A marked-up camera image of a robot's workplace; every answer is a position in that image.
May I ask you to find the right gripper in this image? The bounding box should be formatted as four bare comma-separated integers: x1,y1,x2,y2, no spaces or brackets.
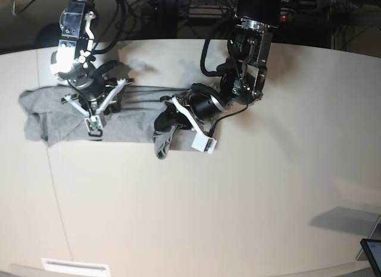
70,76,118,116

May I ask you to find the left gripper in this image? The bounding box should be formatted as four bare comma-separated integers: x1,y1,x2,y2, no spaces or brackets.
154,91,226,132

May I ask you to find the grey T-shirt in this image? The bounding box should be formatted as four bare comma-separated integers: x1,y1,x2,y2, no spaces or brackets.
18,85,195,159

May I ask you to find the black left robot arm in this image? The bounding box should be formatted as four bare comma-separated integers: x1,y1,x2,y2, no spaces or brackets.
154,0,282,133

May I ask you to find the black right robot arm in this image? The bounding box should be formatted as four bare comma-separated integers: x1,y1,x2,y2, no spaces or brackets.
51,0,127,117

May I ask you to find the black power strip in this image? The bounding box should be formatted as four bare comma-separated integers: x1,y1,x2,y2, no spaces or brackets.
189,7,291,21

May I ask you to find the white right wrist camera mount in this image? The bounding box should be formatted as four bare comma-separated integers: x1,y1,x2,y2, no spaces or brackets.
61,78,135,138

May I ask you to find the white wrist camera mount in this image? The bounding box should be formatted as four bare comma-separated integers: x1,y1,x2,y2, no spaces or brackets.
161,97,217,154
61,78,135,138

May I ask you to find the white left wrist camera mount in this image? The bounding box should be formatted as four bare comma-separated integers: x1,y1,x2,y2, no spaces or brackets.
161,97,217,154

